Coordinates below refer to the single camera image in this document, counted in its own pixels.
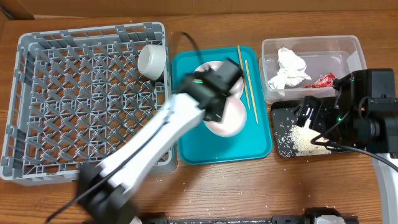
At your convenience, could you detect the grey bowl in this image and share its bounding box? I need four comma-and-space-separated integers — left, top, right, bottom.
137, 44, 167, 80

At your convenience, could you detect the wooden chopstick left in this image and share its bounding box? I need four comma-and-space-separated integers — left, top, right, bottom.
237, 45, 251, 110

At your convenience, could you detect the teal plastic tray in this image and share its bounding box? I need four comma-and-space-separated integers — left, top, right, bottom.
177, 46, 272, 165

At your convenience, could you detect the red snack wrapper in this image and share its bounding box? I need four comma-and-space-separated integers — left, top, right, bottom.
305, 73, 336, 88

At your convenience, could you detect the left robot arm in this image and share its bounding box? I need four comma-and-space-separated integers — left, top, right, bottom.
75, 72, 236, 223

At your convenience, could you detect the white napkin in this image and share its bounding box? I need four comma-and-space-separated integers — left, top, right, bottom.
265, 47, 314, 96

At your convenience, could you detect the wooden chopstick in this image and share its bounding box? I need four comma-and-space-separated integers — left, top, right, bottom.
237, 45, 251, 110
244, 60, 259, 124

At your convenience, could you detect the grey dishwasher rack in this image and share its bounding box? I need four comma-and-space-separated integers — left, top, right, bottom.
1, 22, 172, 186

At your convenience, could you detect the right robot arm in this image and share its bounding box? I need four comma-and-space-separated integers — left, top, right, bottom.
294, 68, 397, 223

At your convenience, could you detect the rice pile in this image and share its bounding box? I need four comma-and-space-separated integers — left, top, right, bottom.
275, 107, 333, 157

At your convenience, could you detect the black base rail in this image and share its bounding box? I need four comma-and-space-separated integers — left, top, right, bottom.
136, 207, 358, 224

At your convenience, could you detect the large white plate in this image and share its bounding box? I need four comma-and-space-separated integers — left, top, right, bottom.
195, 61, 244, 99

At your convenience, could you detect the wooden chopstick right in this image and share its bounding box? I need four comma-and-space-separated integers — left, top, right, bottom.
244, 60, 259, 124

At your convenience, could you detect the clear plastic bin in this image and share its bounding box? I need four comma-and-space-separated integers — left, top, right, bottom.
259, 35, 367, 104

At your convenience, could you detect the black tray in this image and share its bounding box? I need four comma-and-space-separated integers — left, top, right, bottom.
270, 100, 361, 159

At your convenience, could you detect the pink bowl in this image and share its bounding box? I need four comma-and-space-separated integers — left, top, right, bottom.
204, 96, 247, 138

